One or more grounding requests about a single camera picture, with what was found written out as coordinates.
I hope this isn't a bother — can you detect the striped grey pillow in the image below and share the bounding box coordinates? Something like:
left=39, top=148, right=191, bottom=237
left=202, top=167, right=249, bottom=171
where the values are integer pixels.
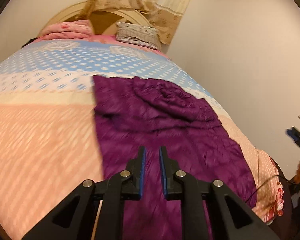
left=115, top=22, right=161, bottom=50

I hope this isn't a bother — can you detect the polka dot bedspread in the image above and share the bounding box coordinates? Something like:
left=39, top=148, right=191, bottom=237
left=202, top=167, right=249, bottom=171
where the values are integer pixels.
left=0, top=35, right=284, bottom=239

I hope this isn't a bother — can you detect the black cable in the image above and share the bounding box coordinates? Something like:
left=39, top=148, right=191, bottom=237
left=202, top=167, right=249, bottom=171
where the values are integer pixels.
left=244, top=174, right=300, bottom=204

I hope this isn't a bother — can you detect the cream round headboard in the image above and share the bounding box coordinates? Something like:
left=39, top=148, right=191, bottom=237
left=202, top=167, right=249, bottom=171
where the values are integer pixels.
left=45, top=2, right=151, bottom=35

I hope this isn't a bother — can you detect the pink folded blanket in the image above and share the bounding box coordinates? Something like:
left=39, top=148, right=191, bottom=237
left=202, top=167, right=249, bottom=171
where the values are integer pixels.
left=38, top=20, right=94, bottom=40

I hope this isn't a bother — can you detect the purple down jacket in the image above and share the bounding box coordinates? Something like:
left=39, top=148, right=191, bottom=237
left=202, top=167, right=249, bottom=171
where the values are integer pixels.
left=93, top=75, right=257, bottom=239

